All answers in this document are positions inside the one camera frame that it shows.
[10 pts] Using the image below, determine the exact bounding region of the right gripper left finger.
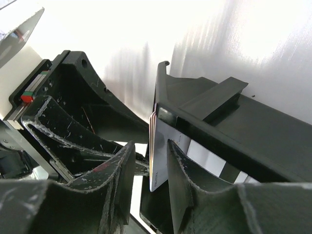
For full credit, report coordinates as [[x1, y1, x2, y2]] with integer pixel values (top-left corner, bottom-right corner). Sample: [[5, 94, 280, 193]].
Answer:
[[0, 142, 136, 234]]

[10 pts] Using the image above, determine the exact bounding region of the black plastic card box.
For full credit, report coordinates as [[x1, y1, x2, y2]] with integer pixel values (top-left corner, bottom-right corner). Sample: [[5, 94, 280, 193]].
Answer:
[[140, 61, 312, 234]]

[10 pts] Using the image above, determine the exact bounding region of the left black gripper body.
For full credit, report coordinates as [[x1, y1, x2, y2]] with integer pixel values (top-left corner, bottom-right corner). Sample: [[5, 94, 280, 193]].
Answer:
[[0, 50, 73, 182]]

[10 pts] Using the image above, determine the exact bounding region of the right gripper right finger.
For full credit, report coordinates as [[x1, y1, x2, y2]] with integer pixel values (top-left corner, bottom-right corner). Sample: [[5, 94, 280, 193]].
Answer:
[[167, 140, 312, 234]]

